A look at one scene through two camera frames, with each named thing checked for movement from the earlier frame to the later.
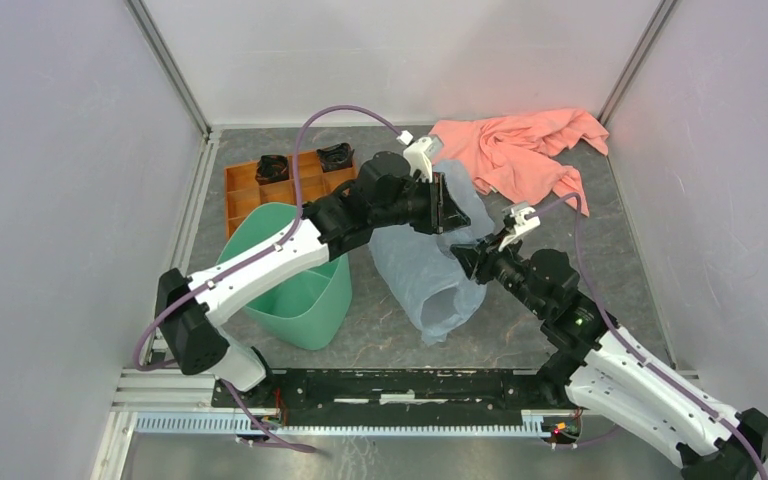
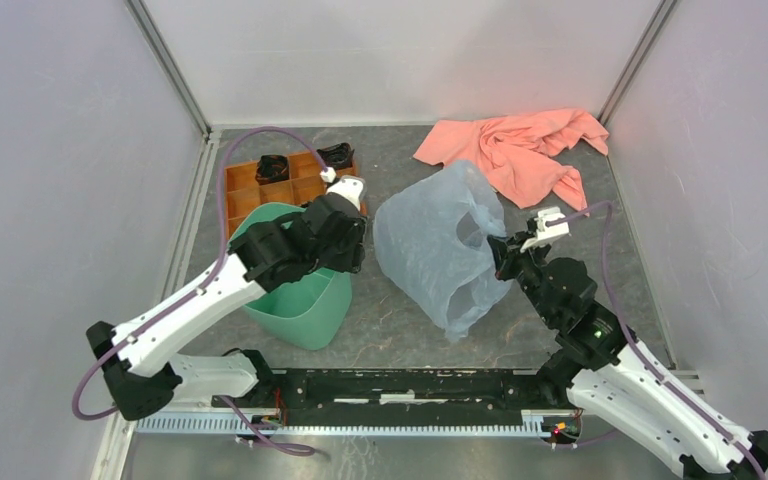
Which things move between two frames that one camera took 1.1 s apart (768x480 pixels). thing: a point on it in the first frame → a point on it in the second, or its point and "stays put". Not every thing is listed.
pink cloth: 514,157 stays put
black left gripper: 450,215 → 353,259
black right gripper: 470,255 → 506,252
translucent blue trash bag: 423,269 stays put
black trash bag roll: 272,168 stays put
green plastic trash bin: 307,313 stays put
